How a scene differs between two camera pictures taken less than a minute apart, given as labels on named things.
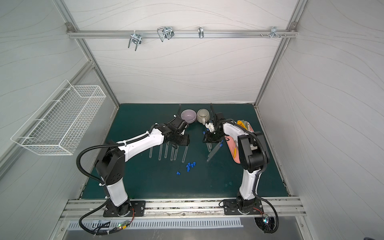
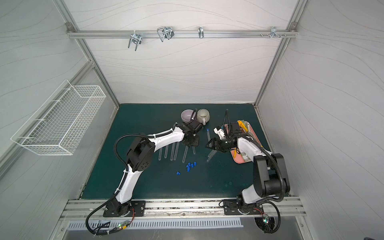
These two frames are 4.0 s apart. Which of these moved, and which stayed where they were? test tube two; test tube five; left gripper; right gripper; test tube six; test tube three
Moved: left gripper; right gripper
Stayed: test tube three; test tube five; test tube two; test tube six
